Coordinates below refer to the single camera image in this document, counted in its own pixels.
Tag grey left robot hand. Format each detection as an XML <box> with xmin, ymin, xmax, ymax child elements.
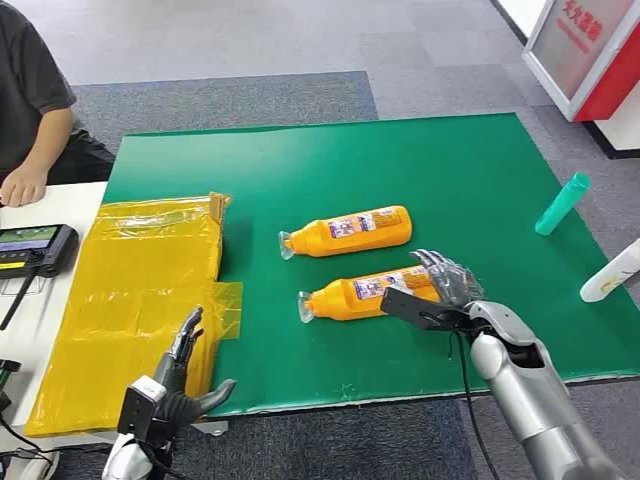
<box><xmin>149</xmin><ymin>305</ymin><xmax>237</xmax><ymax>446</ymax></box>

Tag green table mat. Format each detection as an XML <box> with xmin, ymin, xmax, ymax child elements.
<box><xmin>102</xmin><ymin>112</ymin><xmax>640</xmax><ymax>419</ymax></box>

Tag person's hand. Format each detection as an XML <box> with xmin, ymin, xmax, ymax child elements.
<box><xmin>0</xmin><ymin>163</ymin><xmax>49</xmax><ymax>209</ymax></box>

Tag grey metal table bracket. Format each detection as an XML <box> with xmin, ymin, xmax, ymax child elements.
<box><xmin>192</xmin><ymin>420</ymin><xmax>229</xmax><ymax>438</ymax></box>

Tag black controller antenna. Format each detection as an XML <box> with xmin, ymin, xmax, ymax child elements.
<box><xmin>0</xmin><ymin>271</ymin><xmax>39</xmax><ymax>331</ymax></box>

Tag orange bottle with label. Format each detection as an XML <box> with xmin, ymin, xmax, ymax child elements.
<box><xmin>278</xmin><ymin>205</ymin><xmax>414</xmax><ymax>262</ymax></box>
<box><xmin>297</xmin><ymin>264</ymin><xmax>442</xmax><ymax>325</ymax></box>

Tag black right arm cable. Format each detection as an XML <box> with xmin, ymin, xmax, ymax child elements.
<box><xmin>448</xmin><ymin>331</ymin><xmax>502</xmax><ymax>480</ymax></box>

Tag red and white cabinet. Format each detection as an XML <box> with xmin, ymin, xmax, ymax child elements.
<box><xmin>521</xmin><ymin>0</ymin><xmax>640</xmax><ymax>124</ymax></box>

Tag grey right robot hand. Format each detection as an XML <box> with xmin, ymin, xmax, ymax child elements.
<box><xmin>410</xmin><ymin>248</ymin><xmax>486</xmax><ymax>309</ymax></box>

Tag black cable on table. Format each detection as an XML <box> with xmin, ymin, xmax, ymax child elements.
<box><xmin>0</xmin><ymin>413</ymin><xmax>57</xmax><ymax>465</ymax></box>

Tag dark device at table edge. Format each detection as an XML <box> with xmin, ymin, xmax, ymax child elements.
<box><xmin>0</xmin><ymin>359</ymin><xmax>22</xmax><ymax>413</ymax></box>

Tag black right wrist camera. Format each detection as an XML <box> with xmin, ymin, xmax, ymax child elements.
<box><xmin>380</xmin><ymin>286</ymin><xmax>472</xmax><ymax>333</ymax></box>

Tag person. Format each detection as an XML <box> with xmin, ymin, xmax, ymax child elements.
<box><xmin>0</xmin><ymin>0</ymin><xmax>116</xmax><ymax>188</ymax></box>

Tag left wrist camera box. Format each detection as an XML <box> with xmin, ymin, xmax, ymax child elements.
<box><xmin>117</xmin><ymin>375</ymin><xmax>168</xmax><ymax>443</ymax></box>

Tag teal plastic bottle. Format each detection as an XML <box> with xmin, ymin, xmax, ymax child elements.
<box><xmin>534</xmin><ymin>172</ymin><xmax>592</xmax><ymax>237</ymax></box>

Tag yellow plastic wrapped box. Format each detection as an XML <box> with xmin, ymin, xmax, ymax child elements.
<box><xmin>23</xmin><ymin>192</ymin><xmax>245</xmax><ymax>439</ymax></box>

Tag black controller with screen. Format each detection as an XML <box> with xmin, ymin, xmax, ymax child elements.
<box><xmin>0</xmin><ymin>223</ymin><xmax>80</xmax><ymax>280</ymax></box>

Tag white plastic bottle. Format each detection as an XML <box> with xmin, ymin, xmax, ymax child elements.
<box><xmin>580</xmin><ymin>238</ymin><xmax>640</xmax><ymax>304</ymax></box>

